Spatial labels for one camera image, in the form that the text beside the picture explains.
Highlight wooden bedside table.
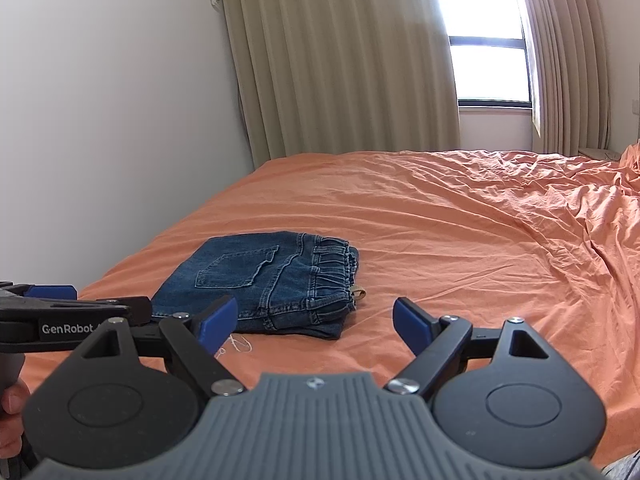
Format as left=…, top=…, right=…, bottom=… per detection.
left=577, top=146, right=623, bottom=162

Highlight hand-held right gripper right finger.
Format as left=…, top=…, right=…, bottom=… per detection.
left=385, top=297, right=556, bottom=401

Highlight orange crumpled duvet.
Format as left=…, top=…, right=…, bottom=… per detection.
left=619, top=141, right=640, bottom=183

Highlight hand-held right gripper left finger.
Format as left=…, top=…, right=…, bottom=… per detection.
left=75, top=295, right=246, bottom=397

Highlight orange bed sheet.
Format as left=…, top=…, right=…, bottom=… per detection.
left=22, top=147, right=640, bottom=471

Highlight blue denim pants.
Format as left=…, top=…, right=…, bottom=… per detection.
left=150, top=230, right=368, bottom=341

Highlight black-framed window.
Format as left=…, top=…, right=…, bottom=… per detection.
left=430, top=0, right=533, bottom=108

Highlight narrow beige curtain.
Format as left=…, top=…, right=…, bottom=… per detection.
left=507, top=0, right=613, bottom=153

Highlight wide beige curtain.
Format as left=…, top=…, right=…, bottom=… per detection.
left=216, top=0, right=461, bottom=171

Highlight white loose thread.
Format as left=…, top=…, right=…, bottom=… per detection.
left=215, top=334, right=253, bottom=358

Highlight person's grey clothing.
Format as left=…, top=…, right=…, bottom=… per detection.
left=600, top=452, right=640, bottom=480

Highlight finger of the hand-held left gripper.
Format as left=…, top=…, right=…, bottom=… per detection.
left=0, top=282, right=78, bottom=306

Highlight person's left hand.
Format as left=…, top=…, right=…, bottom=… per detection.
left=0, top=382, right=26, bottom=461

